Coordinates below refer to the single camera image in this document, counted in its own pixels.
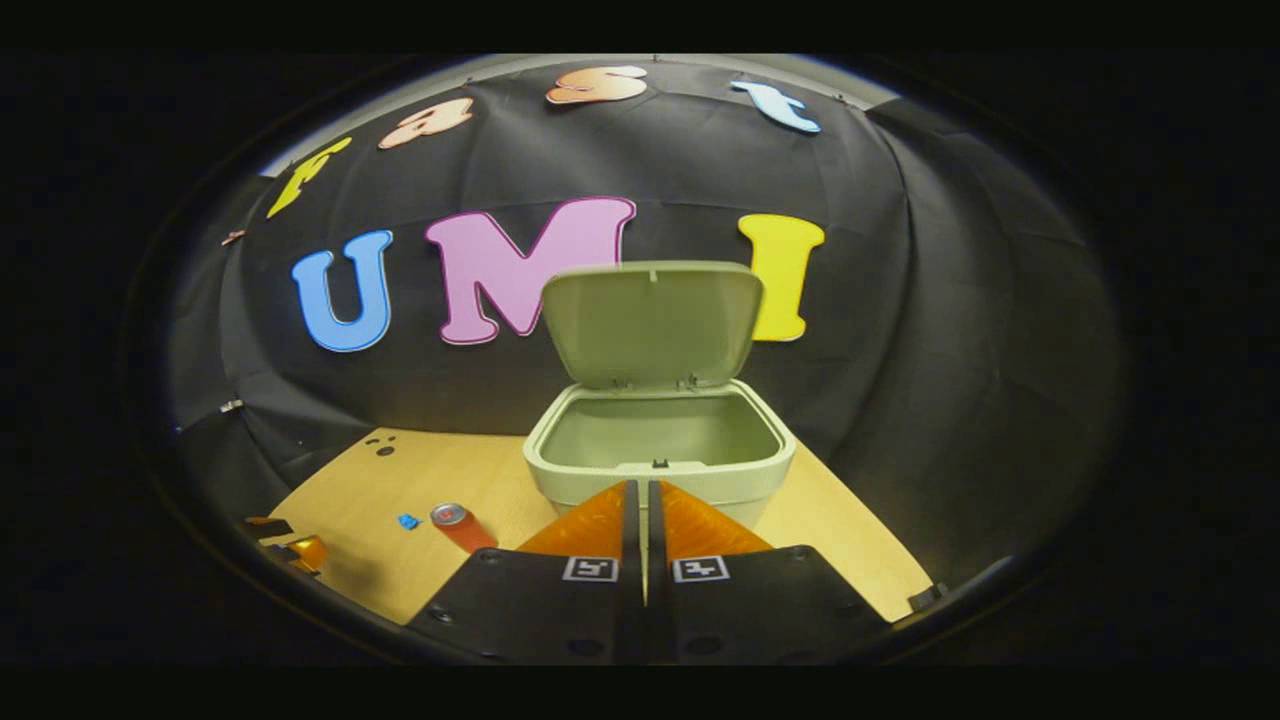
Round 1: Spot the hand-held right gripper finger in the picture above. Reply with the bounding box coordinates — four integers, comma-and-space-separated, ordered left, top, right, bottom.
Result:
408, 480, 643, 666
646, 480, 891, 666

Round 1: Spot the red pop can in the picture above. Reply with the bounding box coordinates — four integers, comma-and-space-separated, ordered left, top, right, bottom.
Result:
430, 502, 499, 555

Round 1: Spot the green desktop garbage bin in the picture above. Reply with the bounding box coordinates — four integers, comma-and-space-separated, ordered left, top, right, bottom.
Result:
523, 260, 798, 536

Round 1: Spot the black backdrop cloth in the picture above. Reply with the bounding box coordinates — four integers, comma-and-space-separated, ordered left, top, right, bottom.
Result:
165, 55, 1121, 591

